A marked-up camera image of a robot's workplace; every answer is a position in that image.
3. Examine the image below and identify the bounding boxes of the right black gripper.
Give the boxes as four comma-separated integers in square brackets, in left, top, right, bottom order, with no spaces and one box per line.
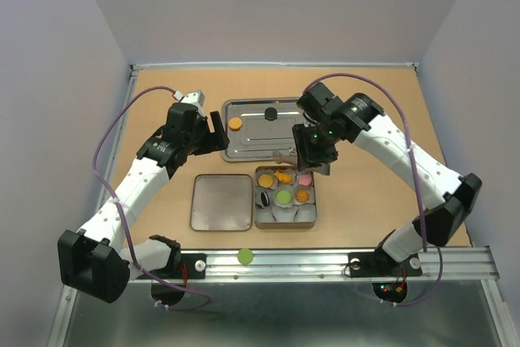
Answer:
[292,119,338,171]

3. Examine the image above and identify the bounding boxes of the orange round cookie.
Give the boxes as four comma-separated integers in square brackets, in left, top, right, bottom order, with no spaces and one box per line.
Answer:
[227,117,243,132]

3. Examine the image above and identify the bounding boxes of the silver metal tray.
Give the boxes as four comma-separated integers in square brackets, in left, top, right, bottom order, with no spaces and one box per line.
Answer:
[221,98,304,163]

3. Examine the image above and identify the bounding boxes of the pink round cookie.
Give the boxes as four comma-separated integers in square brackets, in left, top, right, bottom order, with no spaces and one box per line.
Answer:
[298,174,313,187]

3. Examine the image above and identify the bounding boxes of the orange fish cookie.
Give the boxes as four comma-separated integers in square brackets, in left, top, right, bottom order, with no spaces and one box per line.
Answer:
[274,171,293,184]

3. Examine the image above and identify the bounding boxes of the black round cookie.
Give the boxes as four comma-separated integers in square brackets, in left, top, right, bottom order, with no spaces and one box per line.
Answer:
[264,107,278,121]

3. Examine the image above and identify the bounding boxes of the brown flower cookie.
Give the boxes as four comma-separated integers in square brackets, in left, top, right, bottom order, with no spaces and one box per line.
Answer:
[295,189,310,204]

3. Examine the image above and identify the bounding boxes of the green round cookie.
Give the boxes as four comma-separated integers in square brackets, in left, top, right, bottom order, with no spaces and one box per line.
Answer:
[276,190,293,207]
[236,248,254,265]

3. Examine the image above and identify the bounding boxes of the square tin lid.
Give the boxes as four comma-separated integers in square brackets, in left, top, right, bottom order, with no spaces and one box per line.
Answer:
[190,174,254,232]

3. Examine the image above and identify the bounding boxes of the black sandwich cookie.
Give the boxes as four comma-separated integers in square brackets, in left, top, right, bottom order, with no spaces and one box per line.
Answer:
[258,191,271,208]

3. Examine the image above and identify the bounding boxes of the metal tongs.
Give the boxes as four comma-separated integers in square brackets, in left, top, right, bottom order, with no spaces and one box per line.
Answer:
[272,147,331,176]

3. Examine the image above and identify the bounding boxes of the orange waffle cookie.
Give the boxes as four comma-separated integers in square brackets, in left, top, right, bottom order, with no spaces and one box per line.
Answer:
[258,174,274,189]

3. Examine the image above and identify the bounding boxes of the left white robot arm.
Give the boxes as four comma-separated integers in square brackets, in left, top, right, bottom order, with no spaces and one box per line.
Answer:
[58,102,229,303]

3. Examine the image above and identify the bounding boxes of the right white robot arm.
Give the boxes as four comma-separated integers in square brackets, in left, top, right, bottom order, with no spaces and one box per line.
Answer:
[292,82,482,274]

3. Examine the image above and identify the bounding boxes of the square cookie tin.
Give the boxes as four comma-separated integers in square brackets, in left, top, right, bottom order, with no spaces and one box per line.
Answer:
[253,166,318,229]

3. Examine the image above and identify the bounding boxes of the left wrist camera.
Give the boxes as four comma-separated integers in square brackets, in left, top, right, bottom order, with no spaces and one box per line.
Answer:
[173,90,205,111]

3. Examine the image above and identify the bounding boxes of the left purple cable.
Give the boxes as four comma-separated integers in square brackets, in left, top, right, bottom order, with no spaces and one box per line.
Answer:
[92,85,212,311]

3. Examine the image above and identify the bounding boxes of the purple cable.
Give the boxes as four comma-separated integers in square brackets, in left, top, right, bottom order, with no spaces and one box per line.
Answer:
[92,85,212,311]
[304,73,444,307]

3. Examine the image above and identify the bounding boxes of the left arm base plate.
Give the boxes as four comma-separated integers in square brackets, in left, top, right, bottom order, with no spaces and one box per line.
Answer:
[169,253,207,281]

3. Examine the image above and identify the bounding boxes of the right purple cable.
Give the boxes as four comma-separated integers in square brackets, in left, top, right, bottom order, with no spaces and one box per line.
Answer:
[304,73,444,307]

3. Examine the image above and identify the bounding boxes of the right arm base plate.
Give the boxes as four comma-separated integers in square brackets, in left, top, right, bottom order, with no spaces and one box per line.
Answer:
[344,251,423,279]

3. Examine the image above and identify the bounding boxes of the aluminium front rail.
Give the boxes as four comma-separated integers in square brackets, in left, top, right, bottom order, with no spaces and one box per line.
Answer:
[67,245,499,283]

